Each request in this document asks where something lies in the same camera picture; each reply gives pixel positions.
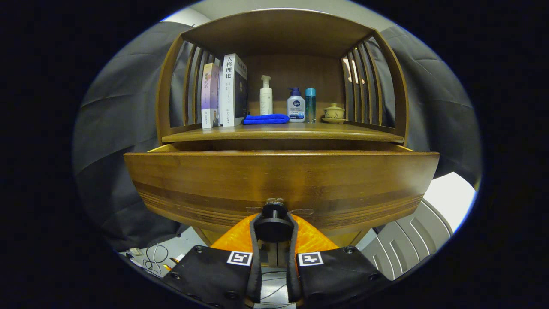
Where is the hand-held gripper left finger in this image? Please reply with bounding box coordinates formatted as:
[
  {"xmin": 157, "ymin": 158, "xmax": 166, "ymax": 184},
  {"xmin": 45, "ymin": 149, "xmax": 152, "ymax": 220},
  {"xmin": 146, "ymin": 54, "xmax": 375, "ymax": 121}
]
[{"xmin": 162, "ymin": 213, "xmax": 263, "ymax": 309}]

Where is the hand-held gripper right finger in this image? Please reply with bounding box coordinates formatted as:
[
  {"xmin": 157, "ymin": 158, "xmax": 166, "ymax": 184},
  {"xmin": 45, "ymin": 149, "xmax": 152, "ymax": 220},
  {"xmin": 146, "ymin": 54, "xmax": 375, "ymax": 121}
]
[{"xmin": 285, "ymin": 213, "xmax": 392, "ymax": 309}]

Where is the black drawer knob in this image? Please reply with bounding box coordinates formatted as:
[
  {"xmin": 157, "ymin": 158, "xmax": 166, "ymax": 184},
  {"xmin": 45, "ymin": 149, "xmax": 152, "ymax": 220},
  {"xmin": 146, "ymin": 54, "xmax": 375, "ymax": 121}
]
[{"xmin": 254, "ymin": 202, "xmax": 295, "ymax": 243}]

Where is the brown wooden cabinet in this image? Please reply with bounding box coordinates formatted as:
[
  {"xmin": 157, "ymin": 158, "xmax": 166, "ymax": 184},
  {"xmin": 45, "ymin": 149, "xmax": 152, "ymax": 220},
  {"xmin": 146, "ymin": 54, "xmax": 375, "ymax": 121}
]
[{"xmin": 155, "ymin": 9, "xmax": 410, "ymax": 269}]

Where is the blue folded cloth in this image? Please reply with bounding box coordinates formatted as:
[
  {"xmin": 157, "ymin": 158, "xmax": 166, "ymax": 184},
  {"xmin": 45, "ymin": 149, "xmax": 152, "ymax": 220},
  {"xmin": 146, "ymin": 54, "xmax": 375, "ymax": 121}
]
[{"xmin": 242, "ymin": 113, "xmax": 290, "ymax": 125}]

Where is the beige lidded teacup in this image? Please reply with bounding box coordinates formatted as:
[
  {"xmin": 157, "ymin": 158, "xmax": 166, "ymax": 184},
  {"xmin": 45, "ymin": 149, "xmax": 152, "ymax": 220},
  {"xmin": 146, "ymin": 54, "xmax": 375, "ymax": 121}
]
[{"xmin": 322, "ymin": 103, "xmax": 346, "ymax": 124}]

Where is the white bottle blue pump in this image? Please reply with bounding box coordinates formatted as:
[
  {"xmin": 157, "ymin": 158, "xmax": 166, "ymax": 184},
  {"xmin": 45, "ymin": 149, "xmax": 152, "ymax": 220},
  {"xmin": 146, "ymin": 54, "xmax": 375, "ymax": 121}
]
[{"xmin": 287, "ymin": 88, "xmax": 306, "ymax": 123}]

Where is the slim teal bottle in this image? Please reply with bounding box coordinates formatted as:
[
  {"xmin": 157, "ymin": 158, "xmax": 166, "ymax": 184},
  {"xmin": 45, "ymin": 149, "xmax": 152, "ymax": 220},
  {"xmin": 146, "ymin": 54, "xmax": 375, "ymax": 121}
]
[{"xmin": 305, "ymin": 88, "xmax": 317, "ymax": 124}]

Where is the white storage box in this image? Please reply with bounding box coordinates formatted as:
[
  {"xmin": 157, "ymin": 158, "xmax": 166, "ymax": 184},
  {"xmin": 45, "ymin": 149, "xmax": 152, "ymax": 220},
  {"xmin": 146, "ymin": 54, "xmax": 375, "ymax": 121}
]
[{"xmin": 358, "ymin": 172, "xmax": 478, "ymax": 282}]

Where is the purple book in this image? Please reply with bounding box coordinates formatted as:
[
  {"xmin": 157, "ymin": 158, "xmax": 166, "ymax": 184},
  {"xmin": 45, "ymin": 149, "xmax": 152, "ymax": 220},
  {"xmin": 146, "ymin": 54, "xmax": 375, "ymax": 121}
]
[{"xmin": 201, "ymin": 63, "xmax": 220, "ymax": 130}]

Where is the thick white book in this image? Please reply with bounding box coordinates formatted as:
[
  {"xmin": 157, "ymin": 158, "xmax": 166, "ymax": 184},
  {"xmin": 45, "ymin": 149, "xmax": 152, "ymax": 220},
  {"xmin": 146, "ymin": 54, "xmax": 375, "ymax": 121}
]
[{"xmin": 218, "ymin": 53, "xmax": 248, "ymax": 127}]

